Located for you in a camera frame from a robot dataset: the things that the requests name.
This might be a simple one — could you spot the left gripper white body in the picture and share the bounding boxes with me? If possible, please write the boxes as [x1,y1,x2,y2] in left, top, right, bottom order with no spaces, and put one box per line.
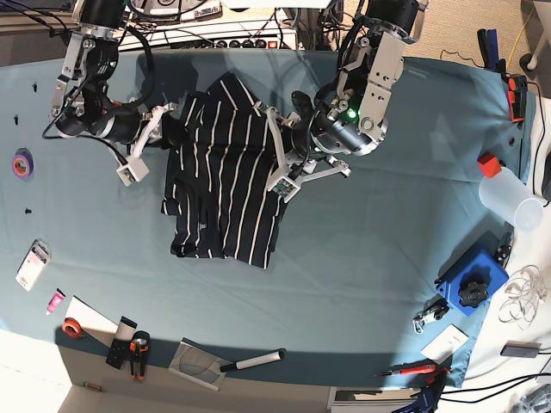
[253,102,351,203]

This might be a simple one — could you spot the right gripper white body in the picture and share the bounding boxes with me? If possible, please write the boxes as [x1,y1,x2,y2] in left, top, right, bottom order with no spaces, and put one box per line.
[116,102,179,187]

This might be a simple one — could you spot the navy white striped t-shirt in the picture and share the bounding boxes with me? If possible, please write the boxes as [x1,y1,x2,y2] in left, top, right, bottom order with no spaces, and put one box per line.
[161,72,286,269]

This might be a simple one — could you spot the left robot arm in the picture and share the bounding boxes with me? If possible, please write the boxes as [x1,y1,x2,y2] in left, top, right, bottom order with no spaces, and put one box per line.
[254,1,428,201]

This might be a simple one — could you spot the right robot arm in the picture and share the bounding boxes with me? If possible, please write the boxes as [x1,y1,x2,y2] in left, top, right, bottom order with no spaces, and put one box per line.
[42,1,178,186]

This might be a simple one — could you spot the purple tape roll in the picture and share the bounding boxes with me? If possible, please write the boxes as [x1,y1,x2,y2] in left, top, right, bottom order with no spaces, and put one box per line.
[11,148,34,180]

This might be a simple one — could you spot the white packaged card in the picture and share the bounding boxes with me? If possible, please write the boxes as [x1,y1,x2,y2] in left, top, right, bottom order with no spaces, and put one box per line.
[15,239,52,292]

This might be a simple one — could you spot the teal table cloth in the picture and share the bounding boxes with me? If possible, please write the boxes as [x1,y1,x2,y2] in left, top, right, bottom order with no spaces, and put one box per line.
[1,58,530,386]

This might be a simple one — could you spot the pink tube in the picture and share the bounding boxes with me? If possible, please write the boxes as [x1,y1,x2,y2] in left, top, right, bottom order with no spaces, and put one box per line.
[46,289,65,316]

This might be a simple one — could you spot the black power strip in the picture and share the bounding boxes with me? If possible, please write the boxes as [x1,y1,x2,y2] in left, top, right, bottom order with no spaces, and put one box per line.
[170,38,291,50]

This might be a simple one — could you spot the black perforated plate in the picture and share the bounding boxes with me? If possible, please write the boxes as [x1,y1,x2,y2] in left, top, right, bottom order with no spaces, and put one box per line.
[106,316,137,370]

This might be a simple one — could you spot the white paper sheet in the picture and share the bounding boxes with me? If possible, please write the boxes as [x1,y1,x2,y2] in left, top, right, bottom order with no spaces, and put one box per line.
[65,296,118,335]

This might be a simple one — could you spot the orange tape roll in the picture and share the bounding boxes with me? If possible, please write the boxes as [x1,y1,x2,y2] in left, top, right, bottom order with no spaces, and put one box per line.
[61,317,84,340]

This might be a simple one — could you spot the orange black pliers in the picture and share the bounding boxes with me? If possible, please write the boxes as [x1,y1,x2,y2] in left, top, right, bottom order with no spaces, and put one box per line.
[129,330,150,382]

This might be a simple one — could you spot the silver carabiner pulley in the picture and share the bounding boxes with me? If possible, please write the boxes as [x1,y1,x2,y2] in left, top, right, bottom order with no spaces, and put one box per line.
[412,299,449,335]

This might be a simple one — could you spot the blue box with knob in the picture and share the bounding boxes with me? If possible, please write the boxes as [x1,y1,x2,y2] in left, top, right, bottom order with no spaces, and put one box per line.
[435,244,509,317]

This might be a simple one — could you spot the white small booklet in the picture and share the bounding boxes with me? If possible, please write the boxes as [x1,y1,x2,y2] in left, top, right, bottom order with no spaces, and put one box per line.
[420,324,468,364]

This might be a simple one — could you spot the red black screwdriver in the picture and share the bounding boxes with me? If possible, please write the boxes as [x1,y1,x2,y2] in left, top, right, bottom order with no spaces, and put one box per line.
[375,363,436,377]

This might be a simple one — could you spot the red black clamp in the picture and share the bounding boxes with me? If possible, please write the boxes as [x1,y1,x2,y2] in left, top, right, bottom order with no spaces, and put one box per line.
[502,73,528,123]

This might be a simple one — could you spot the grey flat device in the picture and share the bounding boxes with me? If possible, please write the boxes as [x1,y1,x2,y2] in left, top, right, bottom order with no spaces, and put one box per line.
[500,342,540,359]

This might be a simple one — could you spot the white cable ties bundle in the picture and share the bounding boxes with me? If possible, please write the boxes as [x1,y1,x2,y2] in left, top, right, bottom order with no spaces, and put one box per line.
[498,264,550,330]

